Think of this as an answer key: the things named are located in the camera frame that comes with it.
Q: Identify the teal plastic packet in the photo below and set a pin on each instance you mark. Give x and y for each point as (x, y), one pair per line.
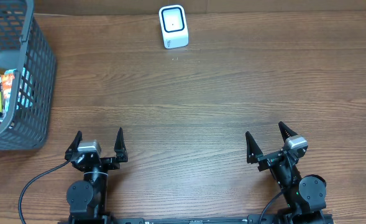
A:
(26, 86)

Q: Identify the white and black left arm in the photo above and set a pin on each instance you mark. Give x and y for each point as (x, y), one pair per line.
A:
(87, 197)

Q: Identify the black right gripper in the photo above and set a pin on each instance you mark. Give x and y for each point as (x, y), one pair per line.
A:
(273, 157)

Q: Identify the white barcode scanner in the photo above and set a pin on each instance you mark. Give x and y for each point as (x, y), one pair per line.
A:
(173, 26)

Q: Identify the grey plastic mesh basket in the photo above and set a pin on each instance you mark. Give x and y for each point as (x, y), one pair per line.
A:
(23, 45)

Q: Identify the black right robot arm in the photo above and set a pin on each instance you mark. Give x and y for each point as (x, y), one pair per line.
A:
(300, 199)

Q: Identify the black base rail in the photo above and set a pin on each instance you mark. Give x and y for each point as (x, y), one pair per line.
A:
(195, 221)

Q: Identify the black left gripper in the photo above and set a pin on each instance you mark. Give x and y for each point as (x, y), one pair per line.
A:
(96, 160)

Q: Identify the orange small snack box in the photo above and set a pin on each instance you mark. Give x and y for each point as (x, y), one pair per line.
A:
(7, 80)

